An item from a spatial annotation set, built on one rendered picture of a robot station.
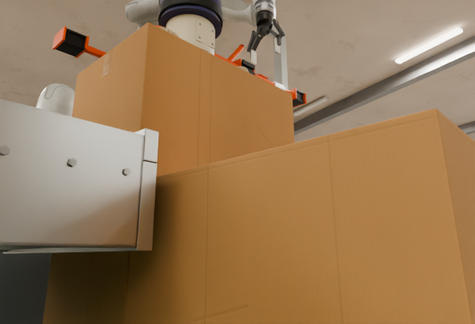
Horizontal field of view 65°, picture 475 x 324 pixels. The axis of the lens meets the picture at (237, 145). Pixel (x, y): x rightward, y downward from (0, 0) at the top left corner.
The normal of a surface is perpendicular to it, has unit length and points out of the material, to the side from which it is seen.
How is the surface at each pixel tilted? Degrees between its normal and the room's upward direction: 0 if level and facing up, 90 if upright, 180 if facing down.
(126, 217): 90
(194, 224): 90
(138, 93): 90
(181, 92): 90
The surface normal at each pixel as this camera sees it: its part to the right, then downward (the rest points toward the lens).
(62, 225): 0.72, -0.20
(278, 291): -0.69, -0.20
